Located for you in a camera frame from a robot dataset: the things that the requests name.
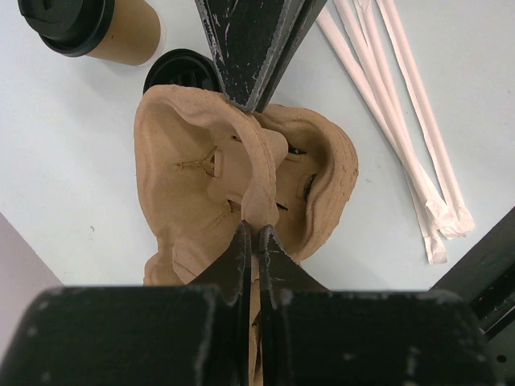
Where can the black coffee cup lid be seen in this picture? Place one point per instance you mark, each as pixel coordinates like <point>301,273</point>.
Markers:
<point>71,28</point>

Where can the single brown pulp carrier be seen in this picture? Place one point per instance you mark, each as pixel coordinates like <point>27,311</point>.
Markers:
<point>202,167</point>

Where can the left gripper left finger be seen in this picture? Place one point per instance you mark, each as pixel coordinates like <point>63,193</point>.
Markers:
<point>193,334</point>

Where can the brown paper coffee cup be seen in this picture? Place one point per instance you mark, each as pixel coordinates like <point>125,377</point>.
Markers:
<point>135,37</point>

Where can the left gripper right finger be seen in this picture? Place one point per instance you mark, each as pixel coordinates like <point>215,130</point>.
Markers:
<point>314,336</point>

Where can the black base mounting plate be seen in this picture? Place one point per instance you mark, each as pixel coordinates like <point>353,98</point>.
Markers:
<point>484,278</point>

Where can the brown pulp cup carrier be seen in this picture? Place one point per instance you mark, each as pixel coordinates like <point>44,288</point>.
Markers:
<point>314,181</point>

